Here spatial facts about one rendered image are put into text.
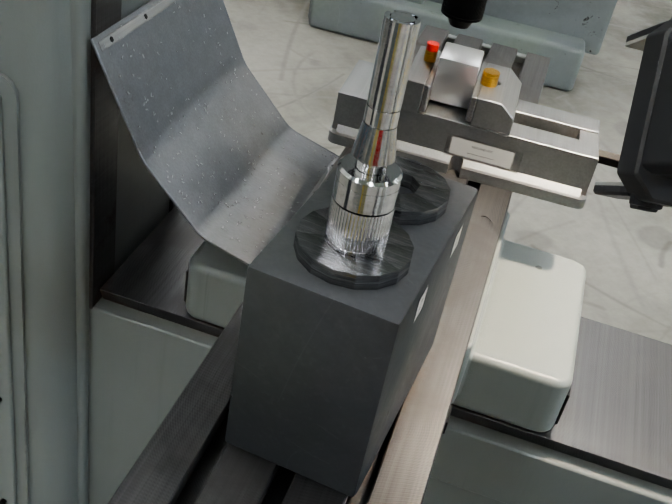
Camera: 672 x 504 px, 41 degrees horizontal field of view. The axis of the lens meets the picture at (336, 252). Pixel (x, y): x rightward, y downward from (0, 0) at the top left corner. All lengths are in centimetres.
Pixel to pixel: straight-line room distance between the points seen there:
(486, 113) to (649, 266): 194
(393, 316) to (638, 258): 248
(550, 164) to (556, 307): 19
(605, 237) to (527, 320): 197
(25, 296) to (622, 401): 79
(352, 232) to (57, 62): 50
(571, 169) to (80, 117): 61
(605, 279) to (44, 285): 204
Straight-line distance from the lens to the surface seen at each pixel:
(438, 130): 120
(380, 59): 60
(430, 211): 74
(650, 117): 61
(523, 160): 121
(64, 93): 107
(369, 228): 65
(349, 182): 63
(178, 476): 76
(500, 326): 115
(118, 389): 133
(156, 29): 115
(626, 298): 288
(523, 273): 126
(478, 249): 108
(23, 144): 111
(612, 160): 126
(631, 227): 324
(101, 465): 146
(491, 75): 120
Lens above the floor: 154
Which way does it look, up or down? 35 degrees down
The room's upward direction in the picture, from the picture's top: 11 degrees clockwise
